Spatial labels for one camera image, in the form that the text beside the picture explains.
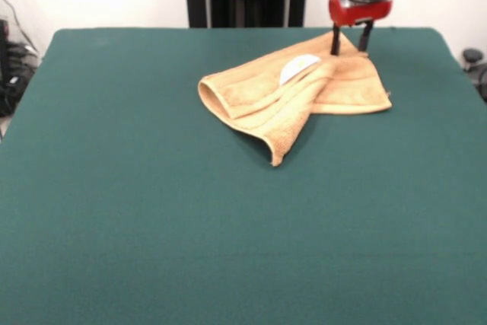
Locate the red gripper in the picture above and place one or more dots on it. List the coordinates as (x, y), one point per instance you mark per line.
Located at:
(357, 13)

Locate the tan towel with white label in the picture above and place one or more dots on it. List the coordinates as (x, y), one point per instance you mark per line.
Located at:
(266, 93)

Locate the dark stand base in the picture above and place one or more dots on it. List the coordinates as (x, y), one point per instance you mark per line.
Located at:
(472, 55)

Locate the dark green table cloth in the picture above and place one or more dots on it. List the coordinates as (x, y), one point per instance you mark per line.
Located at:
(152, 226)

